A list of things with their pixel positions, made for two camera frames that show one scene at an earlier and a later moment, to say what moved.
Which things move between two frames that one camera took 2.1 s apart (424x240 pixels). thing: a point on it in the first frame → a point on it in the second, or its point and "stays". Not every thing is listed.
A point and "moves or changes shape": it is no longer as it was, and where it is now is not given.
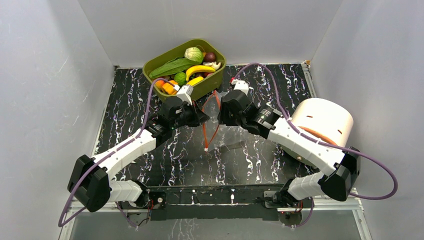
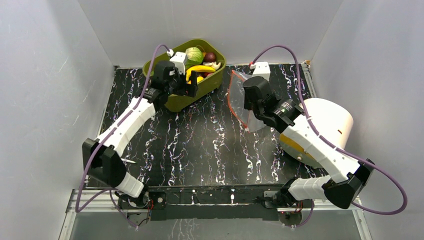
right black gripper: (226, 112) → (257, 110)
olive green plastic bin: (211, 82) stays
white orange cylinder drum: (325, 120) stays
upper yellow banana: (198, 68) stays
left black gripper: (199, 117) → (189, 91)
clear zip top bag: (216, 137) moves or changes shape
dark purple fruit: (209, 57) stays
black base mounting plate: (238, 202) stays
